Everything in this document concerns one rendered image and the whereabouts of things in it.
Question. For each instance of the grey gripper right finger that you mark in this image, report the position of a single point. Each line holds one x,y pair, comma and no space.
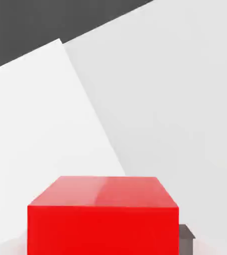
185,244

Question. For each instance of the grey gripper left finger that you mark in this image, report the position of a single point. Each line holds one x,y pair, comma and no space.
24,251

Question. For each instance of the small red cube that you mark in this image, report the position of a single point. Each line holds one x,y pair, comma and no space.
103,229

